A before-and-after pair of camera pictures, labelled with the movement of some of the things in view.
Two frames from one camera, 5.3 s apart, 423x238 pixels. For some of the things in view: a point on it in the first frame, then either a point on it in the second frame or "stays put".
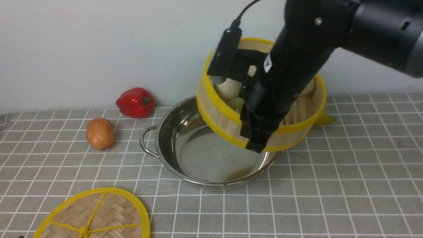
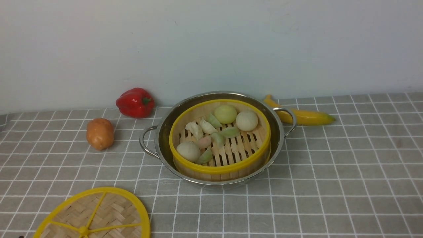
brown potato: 99,133 stays put
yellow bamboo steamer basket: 218,102 -> 220,140
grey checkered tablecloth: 362,177 stays put
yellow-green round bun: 229,90 -> 225,114
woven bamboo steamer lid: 103,212 stays put
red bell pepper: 136,102 stays put
